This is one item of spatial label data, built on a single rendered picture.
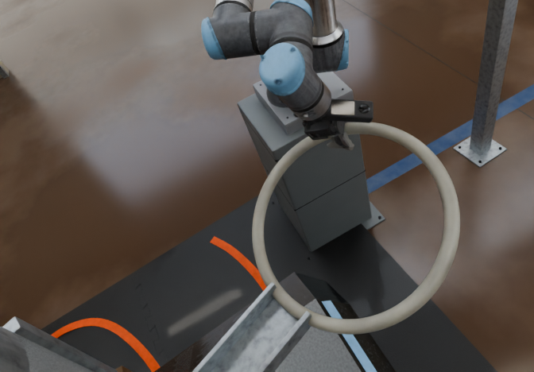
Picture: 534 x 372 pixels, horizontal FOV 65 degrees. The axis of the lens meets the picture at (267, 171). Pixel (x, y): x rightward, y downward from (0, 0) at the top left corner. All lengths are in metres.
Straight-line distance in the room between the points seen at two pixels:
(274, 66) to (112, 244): 2.30
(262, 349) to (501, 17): 1.67
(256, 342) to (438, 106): 2.30
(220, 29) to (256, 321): 0.65
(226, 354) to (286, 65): 0.64
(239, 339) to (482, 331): 1.38
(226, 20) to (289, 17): 0.14
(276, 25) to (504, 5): 1.36
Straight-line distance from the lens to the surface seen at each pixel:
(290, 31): 0.87
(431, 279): 0.90
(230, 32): 0.92
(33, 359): 0.71
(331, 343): 1.24
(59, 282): 3.05
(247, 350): 1.01
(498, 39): 2.18
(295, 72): 0.80
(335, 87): 1.80
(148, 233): 2.86
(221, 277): 2.44
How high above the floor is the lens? 2.04
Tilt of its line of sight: 47 degrees down
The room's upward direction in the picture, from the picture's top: 23 degrees counter-clockwise
